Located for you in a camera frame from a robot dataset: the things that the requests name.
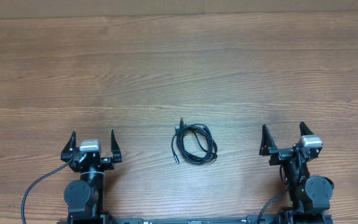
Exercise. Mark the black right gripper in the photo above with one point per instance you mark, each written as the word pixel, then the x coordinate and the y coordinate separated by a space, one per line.
pixel 269 149

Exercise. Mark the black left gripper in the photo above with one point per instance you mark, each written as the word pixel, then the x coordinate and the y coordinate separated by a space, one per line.
pixel 108 164

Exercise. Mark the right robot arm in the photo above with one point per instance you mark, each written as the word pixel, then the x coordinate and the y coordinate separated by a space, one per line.
pixel 309 194

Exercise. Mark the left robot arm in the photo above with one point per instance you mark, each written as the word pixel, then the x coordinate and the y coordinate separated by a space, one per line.
pixel 85 196

